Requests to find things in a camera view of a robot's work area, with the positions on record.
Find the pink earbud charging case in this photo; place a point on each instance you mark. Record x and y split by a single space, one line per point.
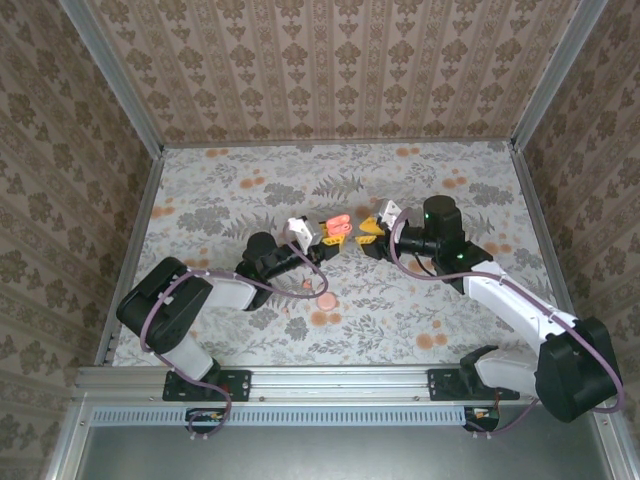
340 224

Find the pink round disc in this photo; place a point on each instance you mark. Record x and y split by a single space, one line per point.
327 301

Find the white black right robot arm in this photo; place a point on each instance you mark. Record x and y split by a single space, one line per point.
515 300

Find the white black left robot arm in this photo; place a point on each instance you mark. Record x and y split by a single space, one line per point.
165 305

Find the floral table covering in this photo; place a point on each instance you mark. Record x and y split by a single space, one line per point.
300 175

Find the small black electronics board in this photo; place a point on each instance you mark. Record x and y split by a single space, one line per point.
205 417
482 416

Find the grey metal sheet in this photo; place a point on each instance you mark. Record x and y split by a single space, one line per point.
350 455

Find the aluminium table side rail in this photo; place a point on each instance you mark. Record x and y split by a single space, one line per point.
537 220
140 235

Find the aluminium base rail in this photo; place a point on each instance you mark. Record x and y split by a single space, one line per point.
340 385

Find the aluminium frame post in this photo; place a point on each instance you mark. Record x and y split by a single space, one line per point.
555 75
115 80

